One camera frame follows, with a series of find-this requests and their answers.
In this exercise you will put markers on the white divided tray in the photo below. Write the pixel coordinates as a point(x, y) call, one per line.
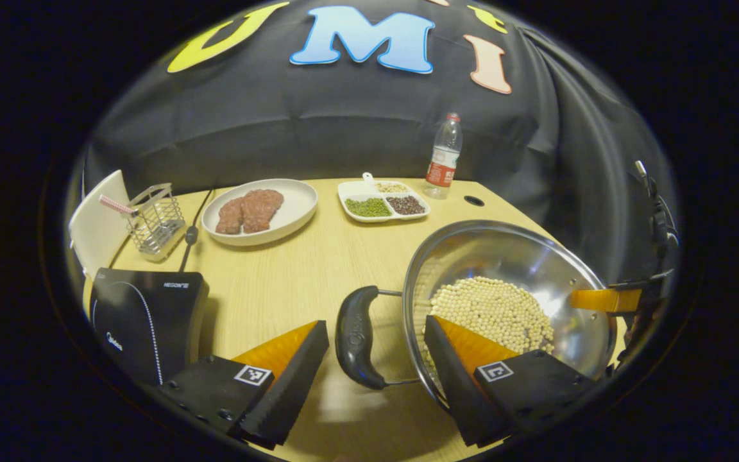
point(356, 190)

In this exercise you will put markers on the pile of soybeans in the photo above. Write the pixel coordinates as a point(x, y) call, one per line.
point(491, 308)

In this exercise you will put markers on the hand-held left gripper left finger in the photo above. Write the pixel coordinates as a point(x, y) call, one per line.
point(280, 391)

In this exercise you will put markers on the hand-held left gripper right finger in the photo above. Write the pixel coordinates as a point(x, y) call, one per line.
point(466, 391)

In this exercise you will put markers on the raw meat slice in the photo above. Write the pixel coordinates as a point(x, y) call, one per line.
point(229, 217)
point(262, 210)

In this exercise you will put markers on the black induction cooktop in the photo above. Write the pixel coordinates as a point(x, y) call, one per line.
point(145, 321)

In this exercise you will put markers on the black backdrop cloth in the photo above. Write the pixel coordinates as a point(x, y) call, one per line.
point(280, 128)

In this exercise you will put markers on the stainless steel pot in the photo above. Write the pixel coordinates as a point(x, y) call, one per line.
point(504, 253)

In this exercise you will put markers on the pile of green mung beans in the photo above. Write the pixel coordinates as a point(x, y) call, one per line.
point(368, 207)

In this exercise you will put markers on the pile of pale yellow beans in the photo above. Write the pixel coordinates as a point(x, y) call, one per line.
point(392, 187)

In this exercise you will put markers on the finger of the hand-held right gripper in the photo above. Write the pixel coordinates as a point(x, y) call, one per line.
point(603, 299)

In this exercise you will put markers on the clear plastic water bottle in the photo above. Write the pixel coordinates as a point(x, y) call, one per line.
point(443, 167)

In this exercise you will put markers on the round white plate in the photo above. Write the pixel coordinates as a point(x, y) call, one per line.
point(292, 208)

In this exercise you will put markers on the pile of dark red beans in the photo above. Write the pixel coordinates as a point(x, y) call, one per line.
point(406, 205)

